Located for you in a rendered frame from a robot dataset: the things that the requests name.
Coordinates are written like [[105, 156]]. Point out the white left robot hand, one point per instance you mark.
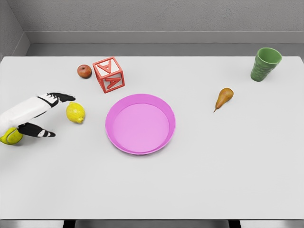
[[31, 107]]

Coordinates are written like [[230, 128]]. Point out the yellow lemon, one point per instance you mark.
[[75, 112]]

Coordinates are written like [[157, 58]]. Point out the pink round plate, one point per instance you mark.
[[140, 124]]

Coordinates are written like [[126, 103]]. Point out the yellow-green tennis ball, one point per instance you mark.
[[10, 137]]

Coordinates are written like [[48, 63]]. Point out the red apple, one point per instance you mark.
[[84, 71]]

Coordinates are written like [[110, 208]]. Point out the red letter block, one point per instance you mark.
[[109, 74]]

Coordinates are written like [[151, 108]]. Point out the brown pear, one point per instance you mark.
[[223, 97]]

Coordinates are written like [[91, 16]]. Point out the green ribbed cup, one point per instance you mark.
[[264, 64]]

